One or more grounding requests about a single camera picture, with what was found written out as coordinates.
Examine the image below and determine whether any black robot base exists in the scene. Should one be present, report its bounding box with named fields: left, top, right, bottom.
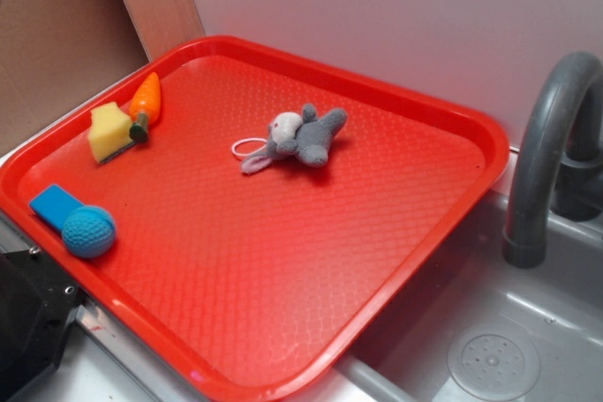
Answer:
left=1, top=250, right=82, bottom=401

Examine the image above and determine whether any orange toy carrot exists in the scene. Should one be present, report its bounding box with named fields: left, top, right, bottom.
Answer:
left=128, top=72, right=162, bottom=143

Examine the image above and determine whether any grey plush bunny toy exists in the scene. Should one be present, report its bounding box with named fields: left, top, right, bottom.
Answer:
left=231, top=104, right=348, bottom=175

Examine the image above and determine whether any red plastic tray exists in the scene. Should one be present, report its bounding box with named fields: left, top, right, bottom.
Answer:
left=1, top=37, right=509, bottom=401

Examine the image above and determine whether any yellow sponge piece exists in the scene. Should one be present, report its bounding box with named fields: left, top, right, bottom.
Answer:
left=88, top=102, right=134, bottom=164

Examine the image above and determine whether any blue textured ball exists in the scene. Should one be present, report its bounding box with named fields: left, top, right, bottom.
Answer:
left=61, top=205, right=117, bottom=259

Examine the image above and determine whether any grey toy sink basin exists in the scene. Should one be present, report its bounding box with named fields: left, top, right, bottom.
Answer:
left=336, top=187, right=603, bottom=402

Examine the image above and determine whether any blue rectangular block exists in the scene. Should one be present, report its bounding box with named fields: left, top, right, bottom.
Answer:
left=29, top=185, right=84, bottom=232

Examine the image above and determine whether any grey toy faucet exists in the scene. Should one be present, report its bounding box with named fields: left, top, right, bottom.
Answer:
left=503, top=52, right=602, bottom=268

